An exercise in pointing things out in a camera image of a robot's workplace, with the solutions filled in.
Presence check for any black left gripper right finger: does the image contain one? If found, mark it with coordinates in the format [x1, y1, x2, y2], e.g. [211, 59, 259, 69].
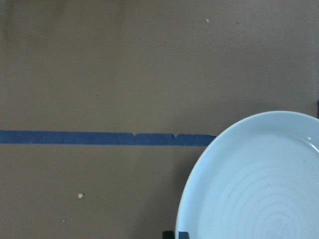
[178, 232, 189, 239]

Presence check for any light blue plate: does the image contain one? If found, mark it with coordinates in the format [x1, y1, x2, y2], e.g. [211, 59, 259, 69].
[175, 111, 319, 239]

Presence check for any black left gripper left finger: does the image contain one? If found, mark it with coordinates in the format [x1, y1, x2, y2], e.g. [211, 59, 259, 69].
[162, 231, 173, 239]

